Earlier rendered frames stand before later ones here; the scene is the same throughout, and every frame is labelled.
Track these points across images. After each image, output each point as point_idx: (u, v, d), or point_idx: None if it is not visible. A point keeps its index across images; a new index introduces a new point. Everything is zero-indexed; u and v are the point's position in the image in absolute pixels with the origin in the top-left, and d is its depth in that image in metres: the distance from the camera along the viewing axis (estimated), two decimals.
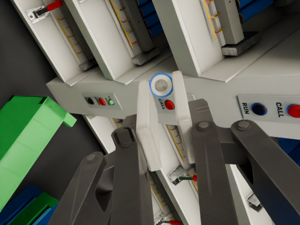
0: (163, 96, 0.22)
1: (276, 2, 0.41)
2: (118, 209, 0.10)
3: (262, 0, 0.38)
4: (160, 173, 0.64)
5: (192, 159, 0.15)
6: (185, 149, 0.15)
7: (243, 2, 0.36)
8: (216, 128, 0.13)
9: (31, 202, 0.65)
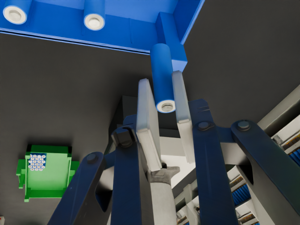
0: None
1: None
2: (118, 209, 0.10)
3: None
4: None
5: (192, 159, 0.15)
6: (185, 149, 0.15)
7: None
8: (216, 128, 0.13)
9: None
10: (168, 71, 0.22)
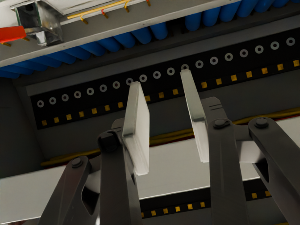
0: (102, 44, 0.31)
1: None
2: (107, 213, 0.10)
3: (10, 73, 0.35)
4: None
5: (206, 158, 0.15)
6: (199, 148, 0.15)
7: None
8: (232, 126, 0.13)
9: None
10: (132, 34, 0.31)
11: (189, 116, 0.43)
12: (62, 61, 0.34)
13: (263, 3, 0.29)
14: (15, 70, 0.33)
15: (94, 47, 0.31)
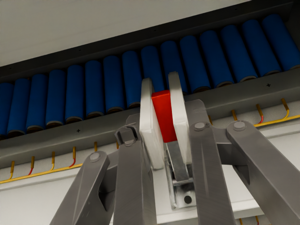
0: (134, 84, 0.25)
1: (281, 18, 0.27)
2: (121, 208, 0.10)
3: (272, 32, 0.25)
4: None
5: (188, 160, 0.15)
6: (181, 150, 0.15)
7: (272, 64, 0.23)
8: (212, 128, 0.13)
9: None
10: (101, 87, 0.27)
11: None
12: (194, 50, 0.26)
13: None
14: (258, 46, 0.24)
15: (146, 76, 0.26)
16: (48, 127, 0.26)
